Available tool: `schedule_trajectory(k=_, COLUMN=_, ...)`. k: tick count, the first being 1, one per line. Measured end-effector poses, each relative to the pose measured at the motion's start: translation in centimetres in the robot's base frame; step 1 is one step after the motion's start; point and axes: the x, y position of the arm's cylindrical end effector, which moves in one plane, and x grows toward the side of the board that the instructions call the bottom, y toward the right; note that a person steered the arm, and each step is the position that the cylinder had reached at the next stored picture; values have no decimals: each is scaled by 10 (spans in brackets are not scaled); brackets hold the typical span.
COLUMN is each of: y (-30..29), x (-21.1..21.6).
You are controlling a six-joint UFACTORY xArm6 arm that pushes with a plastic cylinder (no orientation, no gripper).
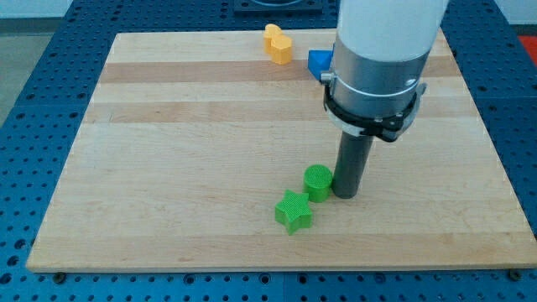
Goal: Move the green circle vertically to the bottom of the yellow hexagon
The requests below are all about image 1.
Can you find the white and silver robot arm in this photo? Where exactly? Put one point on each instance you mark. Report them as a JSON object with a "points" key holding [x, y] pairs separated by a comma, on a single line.
{"points": [[373, 85]]}

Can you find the wooden board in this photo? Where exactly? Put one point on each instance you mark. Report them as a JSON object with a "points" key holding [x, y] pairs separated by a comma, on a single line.
{"points": [[191, 139]]}

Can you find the yellow hexagon block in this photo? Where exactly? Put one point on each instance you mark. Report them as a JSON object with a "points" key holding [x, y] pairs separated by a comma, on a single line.
{"points": [[281, 49]]}

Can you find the yellow heart block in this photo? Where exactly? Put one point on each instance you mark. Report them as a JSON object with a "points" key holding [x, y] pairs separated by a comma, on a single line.
{"points": [[270, 31]]}

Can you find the blue triangle block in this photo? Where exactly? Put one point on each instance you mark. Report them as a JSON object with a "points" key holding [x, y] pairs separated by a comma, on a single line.
{"points": [[318, 61]]}

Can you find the green star block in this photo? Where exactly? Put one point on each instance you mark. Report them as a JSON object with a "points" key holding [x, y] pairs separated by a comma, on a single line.
{"points": [[293, 212]]}

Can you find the green circle block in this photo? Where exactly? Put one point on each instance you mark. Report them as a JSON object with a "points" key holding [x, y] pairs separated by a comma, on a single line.
{"points": [[317, 180]]}

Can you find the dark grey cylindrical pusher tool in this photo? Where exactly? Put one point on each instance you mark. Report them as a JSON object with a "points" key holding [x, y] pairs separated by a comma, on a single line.
{"points": [[351, 161]]}

